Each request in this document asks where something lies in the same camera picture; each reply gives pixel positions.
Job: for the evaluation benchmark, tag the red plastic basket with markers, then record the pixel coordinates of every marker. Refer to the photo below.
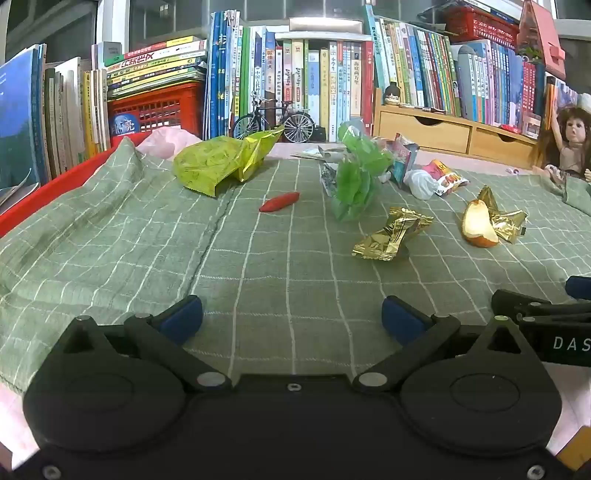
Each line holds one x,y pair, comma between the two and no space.
480,23

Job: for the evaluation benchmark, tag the pink toy house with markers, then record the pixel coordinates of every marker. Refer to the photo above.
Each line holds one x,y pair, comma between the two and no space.
542,41

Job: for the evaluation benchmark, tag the yellow-green snack bag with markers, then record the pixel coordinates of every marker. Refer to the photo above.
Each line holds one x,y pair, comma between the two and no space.
207,168

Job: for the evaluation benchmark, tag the small glass jar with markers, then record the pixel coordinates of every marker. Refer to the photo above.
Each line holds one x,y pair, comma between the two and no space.
531,125

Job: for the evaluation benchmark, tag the row of colourful paperback books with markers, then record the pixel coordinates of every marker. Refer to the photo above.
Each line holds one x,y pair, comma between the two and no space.
415,69

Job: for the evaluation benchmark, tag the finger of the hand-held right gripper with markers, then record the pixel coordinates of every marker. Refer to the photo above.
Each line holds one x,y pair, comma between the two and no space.
521,307
579,288

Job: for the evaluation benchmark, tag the red sausage stick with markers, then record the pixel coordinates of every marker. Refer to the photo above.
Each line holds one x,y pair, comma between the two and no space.
279,202

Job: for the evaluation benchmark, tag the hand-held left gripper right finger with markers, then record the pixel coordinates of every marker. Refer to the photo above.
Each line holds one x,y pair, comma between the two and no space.
399,319

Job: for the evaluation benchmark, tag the small black-haired figurine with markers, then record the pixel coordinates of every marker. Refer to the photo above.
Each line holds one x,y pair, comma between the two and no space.
391,94

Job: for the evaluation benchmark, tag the yellow plastic piece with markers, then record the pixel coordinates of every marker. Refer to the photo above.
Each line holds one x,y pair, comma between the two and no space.
577,450

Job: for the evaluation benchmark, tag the red bed rail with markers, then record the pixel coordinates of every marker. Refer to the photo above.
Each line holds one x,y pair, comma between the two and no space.
51,189

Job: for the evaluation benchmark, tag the red plastic crate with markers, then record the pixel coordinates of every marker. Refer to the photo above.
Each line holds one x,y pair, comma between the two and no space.
157,106

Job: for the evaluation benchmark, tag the green plastic bag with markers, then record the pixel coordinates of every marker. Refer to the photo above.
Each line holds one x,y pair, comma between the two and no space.
367,147

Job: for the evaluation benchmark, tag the silver grey wrapper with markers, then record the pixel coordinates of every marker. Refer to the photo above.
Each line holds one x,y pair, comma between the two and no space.
328,177

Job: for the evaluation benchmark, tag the wooden drawer organizer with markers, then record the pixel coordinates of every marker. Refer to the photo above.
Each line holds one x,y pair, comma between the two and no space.
438,134

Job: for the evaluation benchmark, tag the small black box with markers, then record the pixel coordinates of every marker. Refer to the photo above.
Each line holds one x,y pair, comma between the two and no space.
318,133

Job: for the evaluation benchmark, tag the gold foil wrapper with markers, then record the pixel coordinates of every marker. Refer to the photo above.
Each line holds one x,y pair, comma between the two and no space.
392,233
505,221

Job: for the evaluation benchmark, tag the white plastic packet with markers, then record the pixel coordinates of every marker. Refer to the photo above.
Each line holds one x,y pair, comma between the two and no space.
420,184

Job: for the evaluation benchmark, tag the paper wrapper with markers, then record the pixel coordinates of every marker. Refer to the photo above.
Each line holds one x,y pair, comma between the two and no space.
318,153

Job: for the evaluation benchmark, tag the white flat board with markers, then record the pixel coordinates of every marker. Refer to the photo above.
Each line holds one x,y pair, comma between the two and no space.
318,37

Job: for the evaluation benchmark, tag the green plastic wrapper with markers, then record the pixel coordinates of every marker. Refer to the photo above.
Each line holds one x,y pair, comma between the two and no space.
353,189

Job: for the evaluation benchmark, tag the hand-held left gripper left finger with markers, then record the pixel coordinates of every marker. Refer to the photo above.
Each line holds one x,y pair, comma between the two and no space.
182,319

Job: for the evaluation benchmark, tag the apple slice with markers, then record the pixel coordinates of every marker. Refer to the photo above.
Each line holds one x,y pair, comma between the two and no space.
478,226

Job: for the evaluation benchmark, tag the brown-haired doll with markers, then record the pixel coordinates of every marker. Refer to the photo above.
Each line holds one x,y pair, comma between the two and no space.
572,134

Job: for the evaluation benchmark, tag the row of pale upright books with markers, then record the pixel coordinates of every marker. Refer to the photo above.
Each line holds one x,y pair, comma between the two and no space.
60,120

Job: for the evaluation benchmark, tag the stack of flat workbooks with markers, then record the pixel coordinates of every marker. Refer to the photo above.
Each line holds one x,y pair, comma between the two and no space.
157,69

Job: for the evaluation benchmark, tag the small white box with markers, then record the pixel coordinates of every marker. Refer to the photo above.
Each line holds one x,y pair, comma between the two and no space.
110,53

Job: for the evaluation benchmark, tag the flat beige box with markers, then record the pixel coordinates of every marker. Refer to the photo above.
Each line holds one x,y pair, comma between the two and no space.
323,25

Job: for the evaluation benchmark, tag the toy bicycle model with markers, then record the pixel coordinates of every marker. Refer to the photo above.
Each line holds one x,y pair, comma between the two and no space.
295,127

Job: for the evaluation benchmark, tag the green checked blanket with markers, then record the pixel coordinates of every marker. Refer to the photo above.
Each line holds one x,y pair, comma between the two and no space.
277,277

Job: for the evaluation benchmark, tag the colourful foil snack packet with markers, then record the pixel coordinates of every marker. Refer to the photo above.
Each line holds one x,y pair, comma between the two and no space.
404,157

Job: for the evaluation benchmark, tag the small red toy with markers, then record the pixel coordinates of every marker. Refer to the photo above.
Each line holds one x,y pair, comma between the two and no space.
510,128

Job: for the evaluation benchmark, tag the white candy print packet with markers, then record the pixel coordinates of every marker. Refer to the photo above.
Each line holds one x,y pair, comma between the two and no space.
448,177

